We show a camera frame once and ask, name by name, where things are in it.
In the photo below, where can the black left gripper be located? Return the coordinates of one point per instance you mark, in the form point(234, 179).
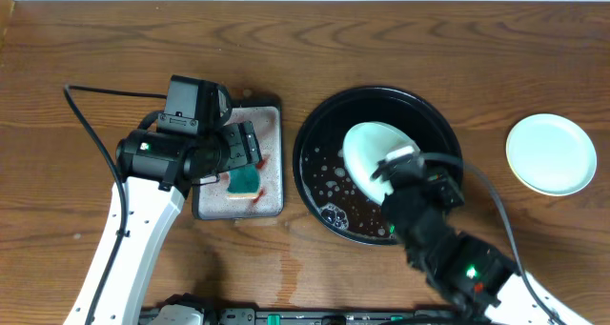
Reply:
point(246, 146)

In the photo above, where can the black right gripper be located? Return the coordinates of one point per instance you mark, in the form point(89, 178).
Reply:
point(443, 186)

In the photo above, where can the green yellow sponge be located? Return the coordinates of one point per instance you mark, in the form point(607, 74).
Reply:
point(244, 183)

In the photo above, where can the green plate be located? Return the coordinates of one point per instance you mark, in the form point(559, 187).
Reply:
point(551, 154)
point(364, 146)

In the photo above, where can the yellow plate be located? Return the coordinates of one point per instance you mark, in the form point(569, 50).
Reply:
point(517, 181)

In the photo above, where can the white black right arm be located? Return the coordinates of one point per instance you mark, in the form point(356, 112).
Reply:
point(485, 285)

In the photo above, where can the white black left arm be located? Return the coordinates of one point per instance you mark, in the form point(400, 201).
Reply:
point(160, 169)

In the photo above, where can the black rectangular soapy tray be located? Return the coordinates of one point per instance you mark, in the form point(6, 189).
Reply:
point(210, 200)

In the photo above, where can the black round tray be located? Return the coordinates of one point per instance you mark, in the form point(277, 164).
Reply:
point(321, 178)

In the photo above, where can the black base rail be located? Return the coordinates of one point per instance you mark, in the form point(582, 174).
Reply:
point(224, 312)

